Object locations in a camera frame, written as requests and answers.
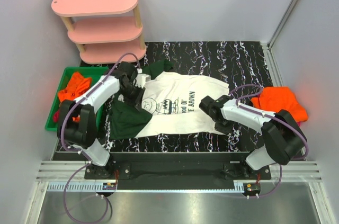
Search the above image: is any white and green t-shirt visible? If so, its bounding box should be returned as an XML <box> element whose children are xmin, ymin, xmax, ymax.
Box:
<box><xmin>110</xmin><ymin>59</ymin><xmax>229</xmax><ymax>140</ymax></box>

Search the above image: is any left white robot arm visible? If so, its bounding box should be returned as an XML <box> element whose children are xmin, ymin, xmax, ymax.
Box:
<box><xmin>57</xmin><ymin>62</ymin><xmax>150</xmax><ymax>167</ymax></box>

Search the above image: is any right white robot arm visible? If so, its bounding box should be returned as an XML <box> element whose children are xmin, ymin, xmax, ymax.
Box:
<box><xmin>199</xmin><ymin>95</ymin><xmax>308</xmax><ymax>171</ymax></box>

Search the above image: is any green plastic bin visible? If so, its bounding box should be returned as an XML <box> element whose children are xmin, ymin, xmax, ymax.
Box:
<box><xmin>45</xmin><ymin>67</ymin><xmax>108</xmax><ymax>132</ymax></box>

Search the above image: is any orange t-shirt in bin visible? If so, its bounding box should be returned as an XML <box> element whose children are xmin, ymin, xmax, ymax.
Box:
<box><xmin>58</xmin><ymin>71</ymin><xmax>92</xmax><ymax>102</ymax></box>

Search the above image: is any pink three-tier wooden shelf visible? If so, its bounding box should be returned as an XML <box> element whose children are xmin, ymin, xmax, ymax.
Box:
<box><xmin>51</xmin><ymin>0</ymin><xmax>146</xmax><ymax>65</ymax></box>

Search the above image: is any orange folded t-shirt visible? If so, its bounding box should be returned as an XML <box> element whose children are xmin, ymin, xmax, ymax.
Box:
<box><xmin>251</xmin><ymin>87</ymin><xmax>309</xmax><ymax>123</ymax></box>

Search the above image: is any magenta t-shirt in bin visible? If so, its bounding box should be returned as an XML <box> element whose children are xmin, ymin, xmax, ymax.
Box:
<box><xmin>52</xmin><ymin>110</ymin><xmax>60</xmax><ymax>123</ymax></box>

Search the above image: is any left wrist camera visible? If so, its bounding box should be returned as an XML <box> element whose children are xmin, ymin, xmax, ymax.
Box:
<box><xmin>136</xmin><ymin>68</ymin><xmax>151</xmax><ymax>88</ymax></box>

